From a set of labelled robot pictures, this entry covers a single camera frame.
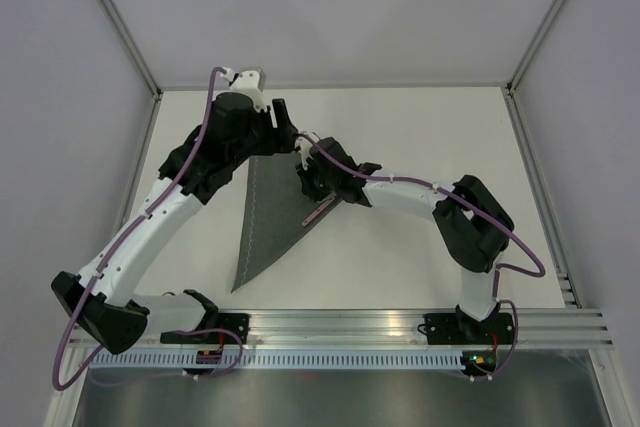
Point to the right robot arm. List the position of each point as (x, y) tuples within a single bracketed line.
[(474, 227)]

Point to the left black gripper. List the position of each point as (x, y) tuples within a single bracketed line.
[(281, 139)]

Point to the pink handled fork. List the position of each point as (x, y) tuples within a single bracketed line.
[(322, 206)]

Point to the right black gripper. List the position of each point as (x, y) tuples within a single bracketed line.
[(307, 187)]

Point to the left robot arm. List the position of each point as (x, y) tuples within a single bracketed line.
[(101, 298)]

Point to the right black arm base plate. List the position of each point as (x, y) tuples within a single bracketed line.
[(450, 329)]

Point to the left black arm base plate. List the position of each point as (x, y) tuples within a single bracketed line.
[(226, 328)]

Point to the aluminium table edge rail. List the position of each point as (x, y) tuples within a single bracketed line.
[(140, 153), (542, 201)]

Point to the right aluminium table edge rail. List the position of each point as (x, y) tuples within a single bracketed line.
[(542, 201)]

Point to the white slotted cable duct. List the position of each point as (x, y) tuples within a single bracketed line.
[(286, 359)]

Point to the grey cloth napkin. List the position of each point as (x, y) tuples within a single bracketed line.
[(273, 212)]

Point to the back aluminium frame bar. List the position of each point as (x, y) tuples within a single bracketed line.
[(352, 85)]

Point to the right aluminium frame post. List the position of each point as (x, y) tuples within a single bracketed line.
[(541, 33)]

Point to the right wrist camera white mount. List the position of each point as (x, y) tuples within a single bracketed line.
[(303, 144)]

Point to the left aluminium frame post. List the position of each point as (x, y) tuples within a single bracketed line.
[(131, 49)]

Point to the aluminium mounting rail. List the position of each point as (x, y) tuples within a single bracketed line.
[(536, 328)]

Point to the left aluminium table edge rail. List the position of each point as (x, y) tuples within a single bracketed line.
[(140, 153)]

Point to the aluminium frame post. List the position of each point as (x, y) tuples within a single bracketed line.
[(131, 49), (541, 33)]

